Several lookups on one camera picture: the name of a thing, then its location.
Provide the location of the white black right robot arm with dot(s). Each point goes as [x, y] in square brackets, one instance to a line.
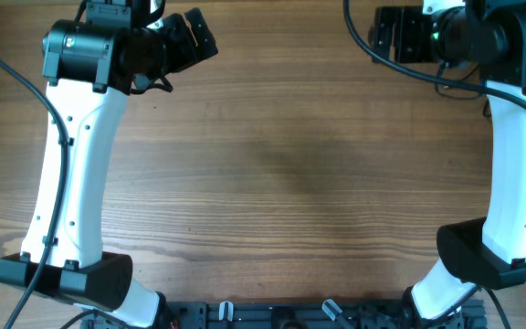
[486, 253]

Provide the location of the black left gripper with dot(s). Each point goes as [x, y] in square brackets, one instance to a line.
[186, 54]

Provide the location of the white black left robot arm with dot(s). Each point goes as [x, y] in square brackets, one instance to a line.
[93, 64]

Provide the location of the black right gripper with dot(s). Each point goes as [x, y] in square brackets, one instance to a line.
[406, 24]

